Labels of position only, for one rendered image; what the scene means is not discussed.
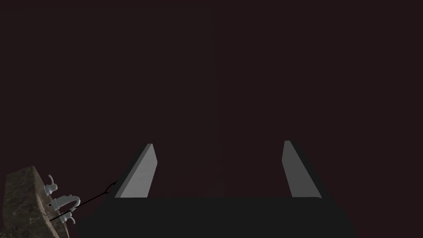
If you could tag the brown marble sink counter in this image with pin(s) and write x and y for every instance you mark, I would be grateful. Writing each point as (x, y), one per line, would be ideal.
(23, 205)

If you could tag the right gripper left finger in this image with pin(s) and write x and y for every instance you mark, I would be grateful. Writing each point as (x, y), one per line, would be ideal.
(140, 177)

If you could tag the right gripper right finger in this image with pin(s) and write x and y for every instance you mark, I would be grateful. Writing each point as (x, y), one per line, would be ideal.
(299, 175)

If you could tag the silver faucet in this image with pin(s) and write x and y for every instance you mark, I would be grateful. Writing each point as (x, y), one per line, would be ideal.
(62, 201)

